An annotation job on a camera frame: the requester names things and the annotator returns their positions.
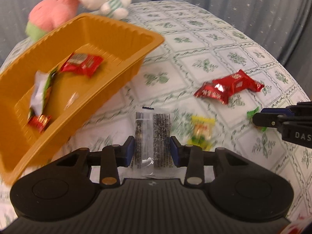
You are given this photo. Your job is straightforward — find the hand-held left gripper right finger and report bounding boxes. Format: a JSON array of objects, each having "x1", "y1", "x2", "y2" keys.
[{"x1": 171, "y1": 136, "x2": 256, "y2": 189}]

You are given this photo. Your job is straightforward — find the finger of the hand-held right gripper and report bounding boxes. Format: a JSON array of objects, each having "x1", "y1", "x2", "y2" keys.
[
  {"x1": 261, "y1": 108, "x2": 296, "y2": 116},
  {"x1": 253, "y1": 113, "x2": 284, "y2": 128}
]

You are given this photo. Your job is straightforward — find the yellow snack packet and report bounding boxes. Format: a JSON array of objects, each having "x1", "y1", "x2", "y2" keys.
[{"x1": 190, "y1": 116, "x2": 216, "y2": 150}]

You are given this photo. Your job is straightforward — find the red snack packet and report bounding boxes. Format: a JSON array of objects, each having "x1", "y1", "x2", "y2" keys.
[
  {"x1": 60, "y1": 53, "x2": 104, "y2": 78},
  {"x1": 194, "y1": 69, "x2": 265, "y2": 104}
]

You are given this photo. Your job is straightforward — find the orange plastic tray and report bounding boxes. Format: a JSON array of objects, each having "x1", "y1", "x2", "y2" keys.
[{"x1": 0, "y1": 13, "x2": 164, "y2": 186}]

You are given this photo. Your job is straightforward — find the black sesame bar packet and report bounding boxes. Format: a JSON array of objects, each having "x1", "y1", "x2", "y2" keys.
[{"x1": 133, "y1": 106, "x2": 175, "y2": 177}]

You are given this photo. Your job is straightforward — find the floral checked tablecloth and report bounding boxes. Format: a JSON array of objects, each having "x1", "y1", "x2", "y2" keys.
[{"x1": 0, "y1": 0, "x2": 312, "y2": 225}]

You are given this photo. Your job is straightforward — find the small red gold candy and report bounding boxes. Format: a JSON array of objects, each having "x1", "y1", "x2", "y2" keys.
[{"x1": 27, "y1": 114, "x2": 52, "y2": 132}]

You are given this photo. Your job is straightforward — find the green candy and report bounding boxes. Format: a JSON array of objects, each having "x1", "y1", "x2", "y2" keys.
[{"x1": 247, "y1": 106, "x2": 268, "y2": 132}]

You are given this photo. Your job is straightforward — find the red white printed cloth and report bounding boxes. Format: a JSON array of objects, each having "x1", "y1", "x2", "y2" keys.
[{"x1": 280, "y1": 216, "x2": 308, "y2": 234}]

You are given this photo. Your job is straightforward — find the green white snack packet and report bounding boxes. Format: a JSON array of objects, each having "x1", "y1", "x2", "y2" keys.
[{"x1": 29, "y1": 70, "x2": 58, "y2": 118}]

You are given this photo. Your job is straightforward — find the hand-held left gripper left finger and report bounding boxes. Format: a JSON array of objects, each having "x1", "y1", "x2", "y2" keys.
[{"x1": 49, "y1": 136, "x2": 135, "y2": 189}]

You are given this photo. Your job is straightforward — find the pink starfish plush toy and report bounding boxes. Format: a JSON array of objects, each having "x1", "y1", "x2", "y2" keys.
[{"x1": 26, "y1": 0, "x2": 86, "y2": 42}]

